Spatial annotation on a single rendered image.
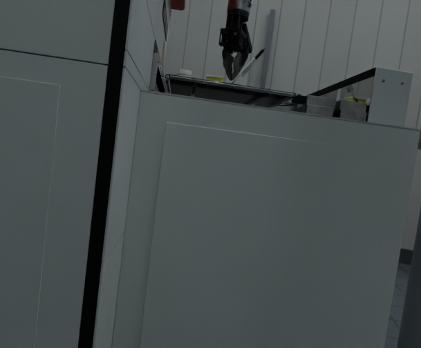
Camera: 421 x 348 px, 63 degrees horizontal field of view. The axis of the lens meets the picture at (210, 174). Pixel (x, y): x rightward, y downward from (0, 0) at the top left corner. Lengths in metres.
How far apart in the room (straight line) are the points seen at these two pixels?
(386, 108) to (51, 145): 0.74
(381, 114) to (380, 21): 2.45
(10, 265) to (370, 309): 0.75
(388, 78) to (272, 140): 0.34
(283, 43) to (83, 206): 2.79
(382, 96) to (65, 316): 0.81
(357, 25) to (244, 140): 2.63
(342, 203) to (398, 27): 2.65
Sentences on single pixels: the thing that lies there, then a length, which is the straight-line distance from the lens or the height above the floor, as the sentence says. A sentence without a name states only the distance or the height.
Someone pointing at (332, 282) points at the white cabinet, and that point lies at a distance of 0.86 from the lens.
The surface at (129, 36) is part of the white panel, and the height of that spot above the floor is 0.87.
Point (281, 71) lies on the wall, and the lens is 3.13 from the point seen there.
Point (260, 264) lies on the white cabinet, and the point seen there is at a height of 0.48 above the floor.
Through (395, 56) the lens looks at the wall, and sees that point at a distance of 3.30.
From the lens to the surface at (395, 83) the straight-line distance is 0.96.
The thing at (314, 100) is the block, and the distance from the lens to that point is 1.06.
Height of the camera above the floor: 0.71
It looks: 4 degrees down
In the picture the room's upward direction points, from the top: 7 degrees clockwise
